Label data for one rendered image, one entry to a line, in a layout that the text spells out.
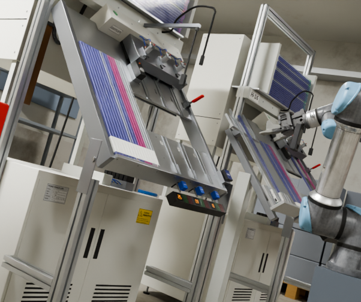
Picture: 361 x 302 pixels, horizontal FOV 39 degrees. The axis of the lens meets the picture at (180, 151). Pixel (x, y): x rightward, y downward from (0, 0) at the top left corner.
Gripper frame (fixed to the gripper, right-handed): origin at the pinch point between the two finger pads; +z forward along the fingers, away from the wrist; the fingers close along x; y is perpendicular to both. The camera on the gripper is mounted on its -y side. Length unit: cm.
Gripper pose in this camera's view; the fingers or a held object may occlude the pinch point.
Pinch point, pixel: (264, 138)
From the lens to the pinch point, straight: 228.6
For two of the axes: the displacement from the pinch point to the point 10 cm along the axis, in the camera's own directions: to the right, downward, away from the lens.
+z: -8.6, 2.8, 4.2
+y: -1.6, -9.4, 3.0
